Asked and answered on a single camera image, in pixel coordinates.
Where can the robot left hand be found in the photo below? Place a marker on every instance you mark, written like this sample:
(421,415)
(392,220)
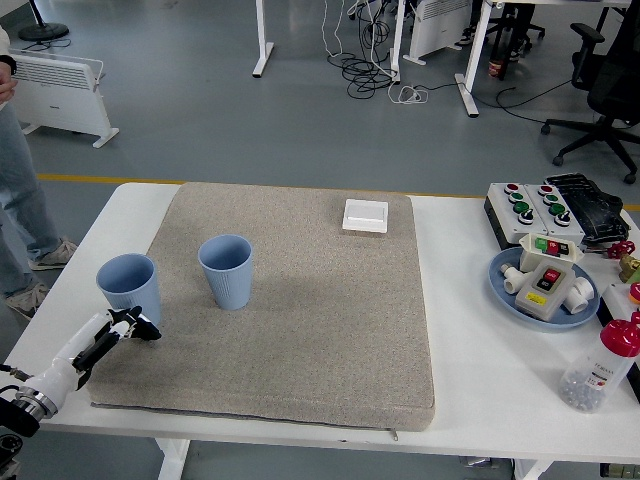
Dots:
(60,372)

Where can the person's hand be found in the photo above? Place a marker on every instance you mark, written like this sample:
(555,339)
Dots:
(6,90)

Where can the blue ribbed cup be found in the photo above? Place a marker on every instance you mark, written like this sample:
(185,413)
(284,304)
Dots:
(127,285)
(227,285)

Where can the white panel heater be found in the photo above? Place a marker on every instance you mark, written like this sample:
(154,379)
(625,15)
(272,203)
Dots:
(435,30)
(65,105)

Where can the black fan stand base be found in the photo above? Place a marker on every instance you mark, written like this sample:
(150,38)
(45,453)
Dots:
(44,31)

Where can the person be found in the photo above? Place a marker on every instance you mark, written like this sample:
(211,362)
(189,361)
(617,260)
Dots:
(466,36)
(17,200)

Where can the white table leg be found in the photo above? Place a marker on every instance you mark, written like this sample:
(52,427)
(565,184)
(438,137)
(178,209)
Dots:
(530,471)
(172,462)

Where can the grey-brown mat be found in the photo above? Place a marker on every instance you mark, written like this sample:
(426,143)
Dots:
(300,325)

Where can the white desk leg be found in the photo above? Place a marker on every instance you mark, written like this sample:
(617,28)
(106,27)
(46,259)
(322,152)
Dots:
(396,40)
(470,65)
(262,45)

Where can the blue plate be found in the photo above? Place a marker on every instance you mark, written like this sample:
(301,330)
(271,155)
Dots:
(500,287)

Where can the white pipe fitting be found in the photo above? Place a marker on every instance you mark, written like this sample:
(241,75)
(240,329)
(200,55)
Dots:
(580,297)
(511,281)

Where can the white four-button control box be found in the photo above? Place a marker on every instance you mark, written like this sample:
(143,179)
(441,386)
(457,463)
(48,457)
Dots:
(545,215)
(505,215)

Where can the red can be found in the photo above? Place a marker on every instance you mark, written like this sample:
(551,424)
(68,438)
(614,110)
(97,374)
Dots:
(495,68)

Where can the black chair wheel base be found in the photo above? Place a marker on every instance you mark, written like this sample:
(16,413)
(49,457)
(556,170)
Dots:
(532,27)

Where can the clear bottle red cap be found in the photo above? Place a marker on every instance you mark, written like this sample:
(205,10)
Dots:
(600,375)

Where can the black foot pedal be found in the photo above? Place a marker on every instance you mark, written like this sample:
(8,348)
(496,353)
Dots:
(595,205)

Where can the emergency stop button box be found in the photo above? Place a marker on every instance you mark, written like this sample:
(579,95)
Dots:
(617,297)

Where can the green box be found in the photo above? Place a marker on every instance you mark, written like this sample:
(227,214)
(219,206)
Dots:
(620,472)

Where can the black office chair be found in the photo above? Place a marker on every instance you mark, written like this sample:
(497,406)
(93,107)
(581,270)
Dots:
(612,75)

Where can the white wall switch plate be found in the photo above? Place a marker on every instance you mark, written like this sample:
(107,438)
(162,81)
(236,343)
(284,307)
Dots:
(365,215)

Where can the grey two-button switch box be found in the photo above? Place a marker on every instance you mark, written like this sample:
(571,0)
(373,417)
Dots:
(537,300)

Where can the cream three-button switch box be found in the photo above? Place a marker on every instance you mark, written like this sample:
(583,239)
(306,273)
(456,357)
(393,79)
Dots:
(535,255)

